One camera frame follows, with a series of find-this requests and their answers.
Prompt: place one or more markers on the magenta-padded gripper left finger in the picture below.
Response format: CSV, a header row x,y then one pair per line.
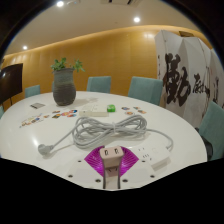
x,y
94,161

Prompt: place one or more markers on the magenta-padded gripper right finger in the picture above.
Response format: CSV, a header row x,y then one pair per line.
x,y
129,161

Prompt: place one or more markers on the beige charger block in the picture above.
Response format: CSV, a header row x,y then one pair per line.
x,y
111,159

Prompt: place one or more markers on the white power strip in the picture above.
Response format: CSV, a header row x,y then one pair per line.
x,y
154,154

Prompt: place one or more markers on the small green object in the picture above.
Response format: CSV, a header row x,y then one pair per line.
x,y
111,108

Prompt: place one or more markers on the teal chairs group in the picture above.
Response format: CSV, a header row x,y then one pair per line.
x,y
145,88

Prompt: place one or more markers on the potted plant in grey vase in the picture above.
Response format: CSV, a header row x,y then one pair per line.
x,y
64,88

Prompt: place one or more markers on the grey table socket panel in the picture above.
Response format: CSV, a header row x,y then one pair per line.
x,y
37,106

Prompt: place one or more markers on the teal chair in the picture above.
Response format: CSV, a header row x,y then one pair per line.
x,y
214,128

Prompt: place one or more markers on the white calligraphy folding screen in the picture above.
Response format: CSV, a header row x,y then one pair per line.
x,y
186,76

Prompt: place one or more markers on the round ceiling lights group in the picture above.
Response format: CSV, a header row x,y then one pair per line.
x,y
136,19

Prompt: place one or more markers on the ceiling air conditioner vent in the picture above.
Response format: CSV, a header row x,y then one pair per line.
x,y
120,1

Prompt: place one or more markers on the black wall television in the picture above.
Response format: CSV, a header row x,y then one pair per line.
x,y
10,82

